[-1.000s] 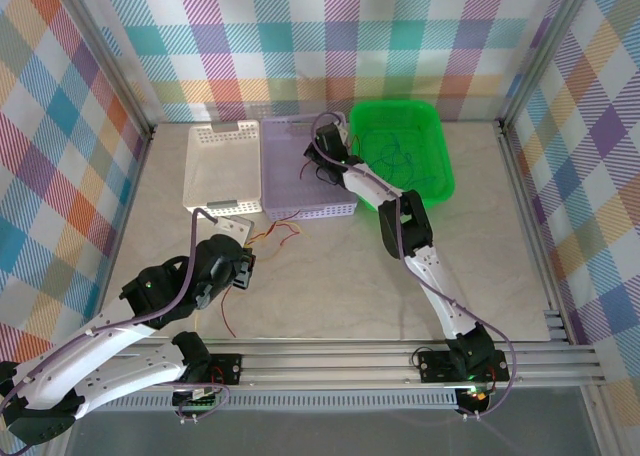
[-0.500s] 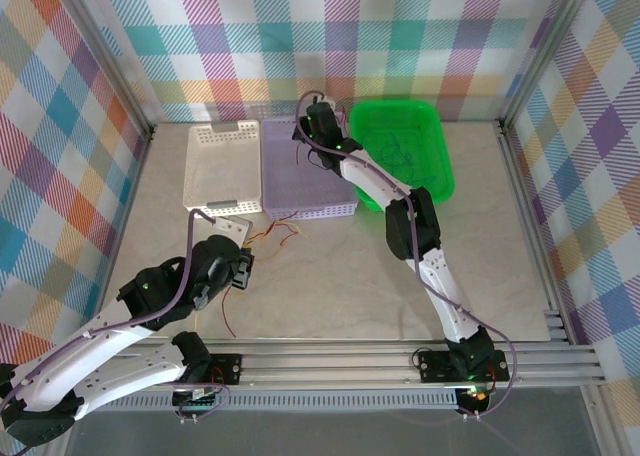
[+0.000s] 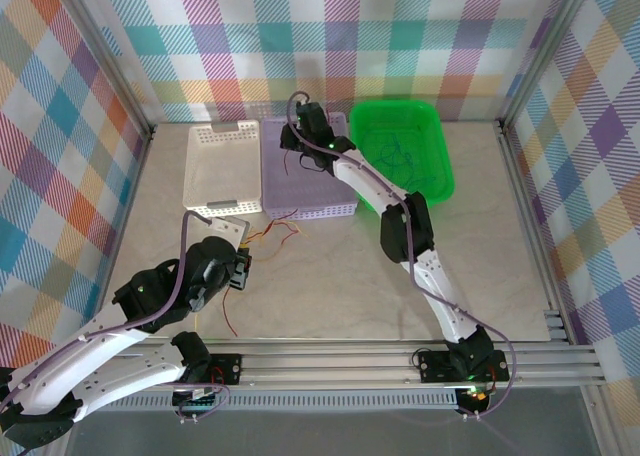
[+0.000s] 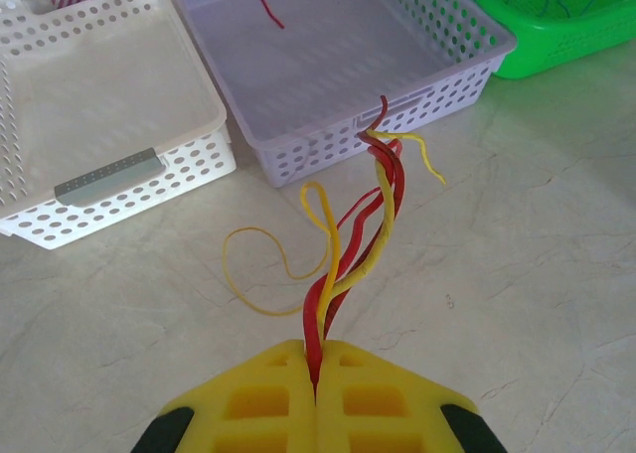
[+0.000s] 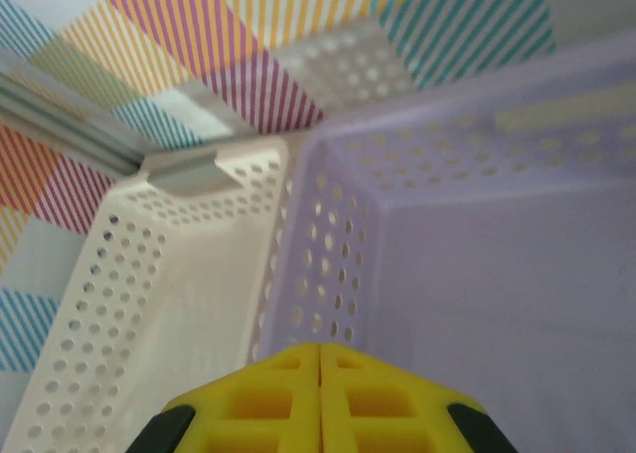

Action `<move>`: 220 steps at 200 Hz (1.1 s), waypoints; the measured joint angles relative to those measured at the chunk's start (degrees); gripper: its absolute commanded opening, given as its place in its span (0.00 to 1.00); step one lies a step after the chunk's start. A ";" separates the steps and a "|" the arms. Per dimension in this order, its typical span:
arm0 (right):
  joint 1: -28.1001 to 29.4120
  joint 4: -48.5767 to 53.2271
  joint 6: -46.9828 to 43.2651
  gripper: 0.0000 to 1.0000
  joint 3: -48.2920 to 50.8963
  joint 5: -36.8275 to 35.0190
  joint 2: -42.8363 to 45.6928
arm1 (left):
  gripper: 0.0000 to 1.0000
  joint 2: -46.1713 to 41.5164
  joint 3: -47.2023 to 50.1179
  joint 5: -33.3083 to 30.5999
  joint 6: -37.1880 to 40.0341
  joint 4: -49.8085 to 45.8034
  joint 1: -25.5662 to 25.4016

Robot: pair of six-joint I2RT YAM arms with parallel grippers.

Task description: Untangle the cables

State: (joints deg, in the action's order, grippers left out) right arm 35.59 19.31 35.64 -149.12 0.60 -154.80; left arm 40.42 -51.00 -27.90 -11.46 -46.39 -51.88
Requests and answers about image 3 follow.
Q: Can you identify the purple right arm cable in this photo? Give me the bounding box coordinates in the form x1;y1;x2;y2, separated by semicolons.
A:
285;90;516;420

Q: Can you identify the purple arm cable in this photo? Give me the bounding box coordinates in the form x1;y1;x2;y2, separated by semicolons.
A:
285;90;516;420
0;209;232;425

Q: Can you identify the white perforated plastic basket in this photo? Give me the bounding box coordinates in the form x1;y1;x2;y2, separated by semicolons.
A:
182;119;264;216

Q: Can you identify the thin blue cable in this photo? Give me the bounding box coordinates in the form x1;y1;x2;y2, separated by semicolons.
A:
403;174;437;193
362;131;419;177

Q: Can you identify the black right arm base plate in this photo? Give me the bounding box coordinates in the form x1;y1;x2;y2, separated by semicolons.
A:
417;349;511;383

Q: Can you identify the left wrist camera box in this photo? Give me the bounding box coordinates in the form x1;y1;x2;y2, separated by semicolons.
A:
204;215;251;248

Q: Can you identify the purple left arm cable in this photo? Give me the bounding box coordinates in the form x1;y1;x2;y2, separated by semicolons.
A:
0;209;232;425

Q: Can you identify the grey slotted cable duct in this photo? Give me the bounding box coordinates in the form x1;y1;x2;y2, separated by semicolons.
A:
78;393;460;412

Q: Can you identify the aluminium side rail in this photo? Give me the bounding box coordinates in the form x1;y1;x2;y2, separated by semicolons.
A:
496;119;574;347
84;124;157;352

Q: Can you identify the aluminium frame post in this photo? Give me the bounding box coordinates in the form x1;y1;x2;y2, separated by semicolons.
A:
49;0;157;138
499;0;599;130

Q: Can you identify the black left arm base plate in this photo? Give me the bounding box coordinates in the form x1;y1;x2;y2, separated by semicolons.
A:
152;353;244;386

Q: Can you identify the thin orange cable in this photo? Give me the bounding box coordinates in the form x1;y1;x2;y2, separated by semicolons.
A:
247;223;301;263

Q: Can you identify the aluminium mounting rail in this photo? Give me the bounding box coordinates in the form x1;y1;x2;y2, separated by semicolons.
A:
53;338;609;393

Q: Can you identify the purple perforated plastic basket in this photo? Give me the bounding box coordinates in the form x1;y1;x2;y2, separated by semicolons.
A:
259;111;360;222

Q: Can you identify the green mesh plastic basket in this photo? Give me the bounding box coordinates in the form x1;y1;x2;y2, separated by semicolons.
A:
348;99;456;211

